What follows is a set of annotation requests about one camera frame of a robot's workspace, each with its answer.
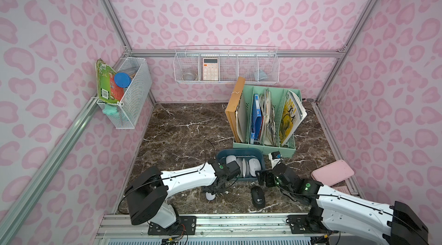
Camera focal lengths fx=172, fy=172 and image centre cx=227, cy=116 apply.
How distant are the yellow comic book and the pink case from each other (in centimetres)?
22

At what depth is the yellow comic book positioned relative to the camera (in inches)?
32.6

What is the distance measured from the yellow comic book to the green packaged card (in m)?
0.78
